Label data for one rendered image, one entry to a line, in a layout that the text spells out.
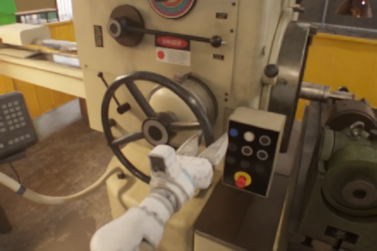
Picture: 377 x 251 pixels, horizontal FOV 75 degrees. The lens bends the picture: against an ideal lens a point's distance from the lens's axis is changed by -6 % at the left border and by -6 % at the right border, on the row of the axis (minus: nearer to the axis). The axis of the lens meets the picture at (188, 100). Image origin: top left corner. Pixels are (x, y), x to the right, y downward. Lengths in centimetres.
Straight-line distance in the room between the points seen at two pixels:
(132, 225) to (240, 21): 59
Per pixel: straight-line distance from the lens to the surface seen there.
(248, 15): 77
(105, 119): 83
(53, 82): 192
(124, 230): 41
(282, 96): 92
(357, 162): 78
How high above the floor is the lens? 169
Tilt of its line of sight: 25 degrees down
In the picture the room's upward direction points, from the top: 1 degrees clockwise
